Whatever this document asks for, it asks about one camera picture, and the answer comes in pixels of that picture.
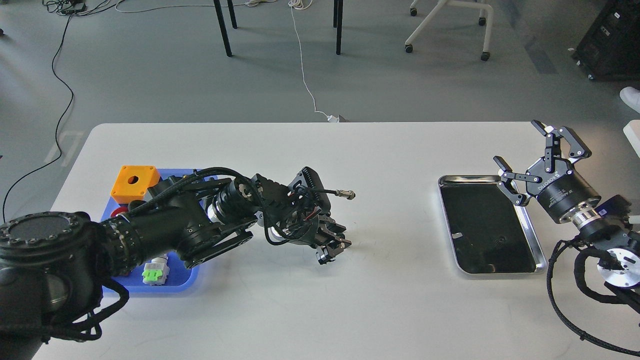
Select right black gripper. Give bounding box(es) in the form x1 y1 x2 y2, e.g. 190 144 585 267
493 120 602 224

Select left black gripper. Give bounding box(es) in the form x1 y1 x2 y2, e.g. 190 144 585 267
283 216 352 265

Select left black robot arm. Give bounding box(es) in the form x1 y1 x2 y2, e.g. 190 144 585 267
1 167 355 352

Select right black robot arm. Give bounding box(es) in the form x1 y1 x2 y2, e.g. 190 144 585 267
493 120 639 357

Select silver metal tray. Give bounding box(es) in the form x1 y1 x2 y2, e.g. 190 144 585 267
438 175 547 278

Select white object at edge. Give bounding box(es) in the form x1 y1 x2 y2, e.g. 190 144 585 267
619 86 640 157

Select white rolling chair base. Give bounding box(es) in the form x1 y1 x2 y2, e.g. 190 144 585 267
404 0 494 62

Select black equipment case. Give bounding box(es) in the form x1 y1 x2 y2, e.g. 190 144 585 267
572 0 640 81

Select blue plastic tray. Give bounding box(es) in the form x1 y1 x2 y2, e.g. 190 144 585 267
100 168 199 297

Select green silver push button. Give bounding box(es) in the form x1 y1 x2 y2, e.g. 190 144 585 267
141 253 170 286

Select red black push button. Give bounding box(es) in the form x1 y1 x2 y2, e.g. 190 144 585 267
103 199 146 220

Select black table legs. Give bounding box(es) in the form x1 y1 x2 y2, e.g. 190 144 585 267
213 0 344 57

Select orange button enclosure box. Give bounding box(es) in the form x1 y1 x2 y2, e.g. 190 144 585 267
109 165 161 204

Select white floor cable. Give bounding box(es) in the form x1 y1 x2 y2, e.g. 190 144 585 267
115 0 341 123

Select black floor cable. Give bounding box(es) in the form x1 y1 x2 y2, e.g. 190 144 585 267
0 0 111 223

